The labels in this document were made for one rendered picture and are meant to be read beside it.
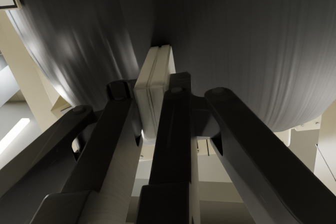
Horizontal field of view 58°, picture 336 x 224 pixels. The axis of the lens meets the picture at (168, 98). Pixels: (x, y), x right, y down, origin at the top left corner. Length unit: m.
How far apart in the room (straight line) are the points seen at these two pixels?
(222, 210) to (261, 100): 2.50
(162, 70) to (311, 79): 0.13
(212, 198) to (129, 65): 2.48
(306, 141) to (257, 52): 3.57
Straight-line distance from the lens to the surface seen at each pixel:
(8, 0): 0.23
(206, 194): 2.70
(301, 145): 3.72
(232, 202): 2.64
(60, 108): 1.04
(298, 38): 0.22
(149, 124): 0.15
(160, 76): 0.15
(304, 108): 0.29
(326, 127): 0.69
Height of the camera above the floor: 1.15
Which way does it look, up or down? 33 degrees up
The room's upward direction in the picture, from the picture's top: 169 degrees clockwise
